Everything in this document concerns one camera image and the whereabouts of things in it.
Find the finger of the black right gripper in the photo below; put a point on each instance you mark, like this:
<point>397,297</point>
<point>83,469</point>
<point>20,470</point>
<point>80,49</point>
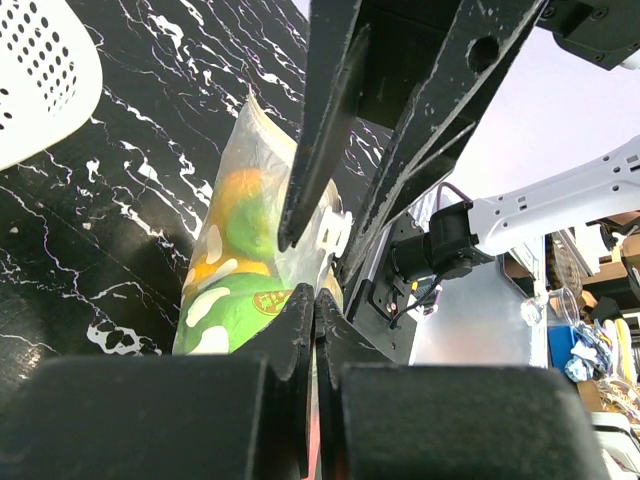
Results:
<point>481,34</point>
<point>336,55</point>

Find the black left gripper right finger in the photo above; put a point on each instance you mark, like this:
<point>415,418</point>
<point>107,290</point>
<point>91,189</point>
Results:
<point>382,420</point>

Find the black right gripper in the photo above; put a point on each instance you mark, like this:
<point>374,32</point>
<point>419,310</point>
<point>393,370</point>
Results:
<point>604,33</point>

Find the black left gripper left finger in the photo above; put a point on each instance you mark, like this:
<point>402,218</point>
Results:
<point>237,416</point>

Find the green fake watermelon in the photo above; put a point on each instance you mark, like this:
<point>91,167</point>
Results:
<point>227,314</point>

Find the clear zip top bag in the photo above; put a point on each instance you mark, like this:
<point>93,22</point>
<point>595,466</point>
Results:
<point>257,142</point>

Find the orange green fake mango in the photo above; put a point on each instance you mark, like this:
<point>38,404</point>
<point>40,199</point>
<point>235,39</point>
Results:
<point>235,236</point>

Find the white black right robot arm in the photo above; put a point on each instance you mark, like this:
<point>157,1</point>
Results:
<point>427,70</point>

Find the white perforated plastic basket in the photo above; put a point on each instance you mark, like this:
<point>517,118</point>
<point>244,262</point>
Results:
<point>51,76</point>

